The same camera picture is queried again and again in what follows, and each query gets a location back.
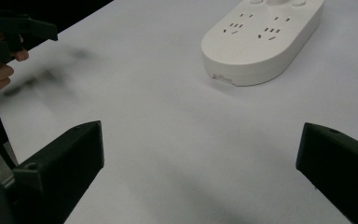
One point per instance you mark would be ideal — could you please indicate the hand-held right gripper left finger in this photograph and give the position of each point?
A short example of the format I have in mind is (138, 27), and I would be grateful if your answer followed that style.
(65, 165)

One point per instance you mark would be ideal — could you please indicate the white power strip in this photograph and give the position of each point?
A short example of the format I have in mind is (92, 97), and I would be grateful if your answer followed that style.
(258, 43)

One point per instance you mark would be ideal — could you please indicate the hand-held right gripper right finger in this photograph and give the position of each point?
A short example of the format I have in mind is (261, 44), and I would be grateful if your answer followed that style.
(338, 165)

